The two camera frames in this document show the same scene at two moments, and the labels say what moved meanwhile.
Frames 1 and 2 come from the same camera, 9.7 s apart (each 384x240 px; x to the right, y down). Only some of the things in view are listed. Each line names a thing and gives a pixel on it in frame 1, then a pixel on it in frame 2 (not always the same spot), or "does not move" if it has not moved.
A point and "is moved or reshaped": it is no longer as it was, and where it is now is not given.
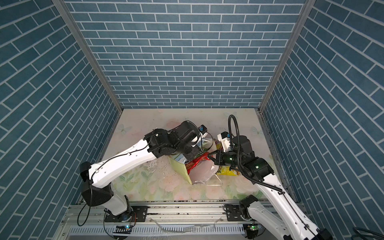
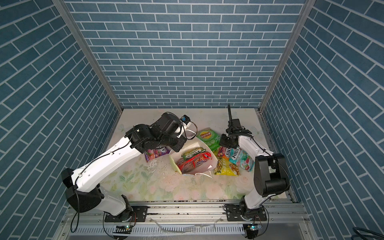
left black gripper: [196, 149] to [177, 147]
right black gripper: [219, 160] to [222, 142]
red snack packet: [190, 165] is moved or reshaped
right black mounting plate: [234, 213] does not move
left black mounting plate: [139, 214] does not move
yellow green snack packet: [224, 170] does not move
